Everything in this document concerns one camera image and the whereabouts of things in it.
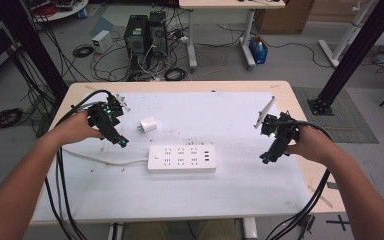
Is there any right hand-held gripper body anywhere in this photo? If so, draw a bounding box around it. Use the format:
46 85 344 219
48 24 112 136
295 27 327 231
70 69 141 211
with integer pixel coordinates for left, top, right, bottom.
253 95 301 159

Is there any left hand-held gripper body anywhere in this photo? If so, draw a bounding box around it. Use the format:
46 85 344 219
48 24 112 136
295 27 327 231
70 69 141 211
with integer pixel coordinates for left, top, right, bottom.
87 93 131 145

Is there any person's left hand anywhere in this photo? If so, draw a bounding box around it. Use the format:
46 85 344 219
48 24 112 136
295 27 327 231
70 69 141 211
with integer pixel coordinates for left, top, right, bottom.
53 111 106 146

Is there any person's right hand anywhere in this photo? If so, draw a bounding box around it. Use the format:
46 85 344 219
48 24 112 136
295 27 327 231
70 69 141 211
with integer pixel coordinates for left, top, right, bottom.
284 124 335 165

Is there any white charger plug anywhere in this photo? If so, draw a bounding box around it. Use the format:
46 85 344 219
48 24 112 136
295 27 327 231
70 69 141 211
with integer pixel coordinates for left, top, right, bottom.
136 116 158 135

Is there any white power strip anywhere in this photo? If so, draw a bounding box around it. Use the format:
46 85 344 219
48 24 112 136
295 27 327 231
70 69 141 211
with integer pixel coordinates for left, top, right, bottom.
146 143 218 174

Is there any grey floor mat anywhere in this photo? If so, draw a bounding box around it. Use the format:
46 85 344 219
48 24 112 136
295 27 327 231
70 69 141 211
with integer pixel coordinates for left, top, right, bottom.
291 86 380 145

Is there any white box device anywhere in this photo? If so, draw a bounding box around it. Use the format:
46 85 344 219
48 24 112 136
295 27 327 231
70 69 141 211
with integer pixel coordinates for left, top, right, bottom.
91 29 114 55

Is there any blue box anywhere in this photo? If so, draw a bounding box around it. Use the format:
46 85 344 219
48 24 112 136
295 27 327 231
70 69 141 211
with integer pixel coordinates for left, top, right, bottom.
248 35 270 66

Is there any white table mat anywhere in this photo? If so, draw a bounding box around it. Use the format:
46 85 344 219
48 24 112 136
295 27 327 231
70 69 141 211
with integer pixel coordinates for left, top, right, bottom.
32 91 312 224

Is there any black computer tower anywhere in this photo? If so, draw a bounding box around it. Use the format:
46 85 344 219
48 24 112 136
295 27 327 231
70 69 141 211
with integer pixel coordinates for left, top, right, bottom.
147 10 170 58
123 14 150 66

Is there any round white table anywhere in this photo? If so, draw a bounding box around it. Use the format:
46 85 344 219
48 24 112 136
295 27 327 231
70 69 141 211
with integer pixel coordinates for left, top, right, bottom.
22 0 90 24

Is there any cardboard box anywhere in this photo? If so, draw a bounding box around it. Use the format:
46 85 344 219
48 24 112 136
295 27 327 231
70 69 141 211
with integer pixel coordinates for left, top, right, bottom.
254 0 315 35

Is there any white metal stand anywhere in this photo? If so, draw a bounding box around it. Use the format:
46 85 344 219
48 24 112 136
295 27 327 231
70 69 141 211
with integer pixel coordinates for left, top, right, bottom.
317 0 378 69

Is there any white-legged desk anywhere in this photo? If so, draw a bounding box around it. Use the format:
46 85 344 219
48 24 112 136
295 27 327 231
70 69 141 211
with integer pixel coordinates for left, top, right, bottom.
178 0 287 71

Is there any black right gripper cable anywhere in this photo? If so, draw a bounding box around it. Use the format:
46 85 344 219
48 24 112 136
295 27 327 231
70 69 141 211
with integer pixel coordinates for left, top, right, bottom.
265 119 335 240

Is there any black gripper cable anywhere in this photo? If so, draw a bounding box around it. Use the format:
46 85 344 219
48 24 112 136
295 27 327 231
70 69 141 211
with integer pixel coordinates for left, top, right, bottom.
265 119 335 240
43 89 115 240

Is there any coiled black cable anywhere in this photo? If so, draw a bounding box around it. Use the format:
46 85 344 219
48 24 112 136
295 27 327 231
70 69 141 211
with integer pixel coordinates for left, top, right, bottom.
0 107 25 131
72 43 95 59
163 67 189 82

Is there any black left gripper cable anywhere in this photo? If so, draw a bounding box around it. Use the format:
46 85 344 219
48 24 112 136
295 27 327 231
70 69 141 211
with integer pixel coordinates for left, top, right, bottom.
43 89 115 240

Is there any black metal post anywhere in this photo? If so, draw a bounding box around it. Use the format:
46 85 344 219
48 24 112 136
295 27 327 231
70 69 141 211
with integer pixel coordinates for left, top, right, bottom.
0 0 70 101
307 0 384 117

